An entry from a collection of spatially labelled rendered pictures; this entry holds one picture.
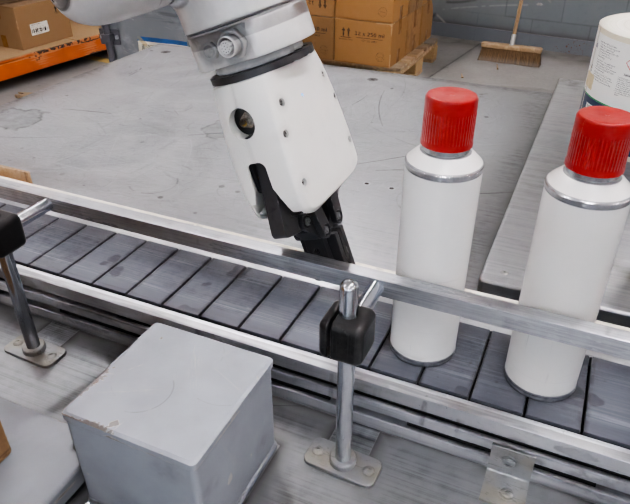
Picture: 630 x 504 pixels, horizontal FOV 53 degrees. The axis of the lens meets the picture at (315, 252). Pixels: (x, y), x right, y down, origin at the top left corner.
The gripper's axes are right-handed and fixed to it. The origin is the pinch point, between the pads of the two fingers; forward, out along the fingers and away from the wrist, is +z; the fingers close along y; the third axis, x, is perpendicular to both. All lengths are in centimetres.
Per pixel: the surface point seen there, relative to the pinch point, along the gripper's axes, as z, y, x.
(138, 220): -6.7, -4.1, 13.4
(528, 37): 70, 452, 62
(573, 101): 11, 66, -11
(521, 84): 80, 362, 55
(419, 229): -2.5, -2.6, -9.0
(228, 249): -3.3, -4.2, 5.8
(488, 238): 13.8, 27.2, -4.4
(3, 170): -10, 13, 51
